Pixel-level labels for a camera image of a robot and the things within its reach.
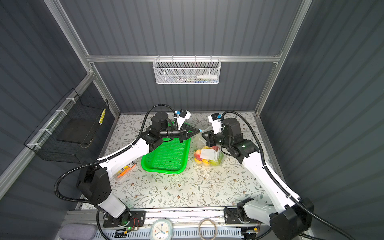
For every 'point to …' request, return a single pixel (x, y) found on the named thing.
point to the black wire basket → (74, 132)
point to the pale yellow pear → (206, 147)
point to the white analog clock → (161, 229)
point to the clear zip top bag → (207, 156)
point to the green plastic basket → (169, 157)
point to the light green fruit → (214, 163)
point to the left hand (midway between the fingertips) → (199, 130)
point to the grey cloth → (78, 232)
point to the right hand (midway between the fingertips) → (204, 135)
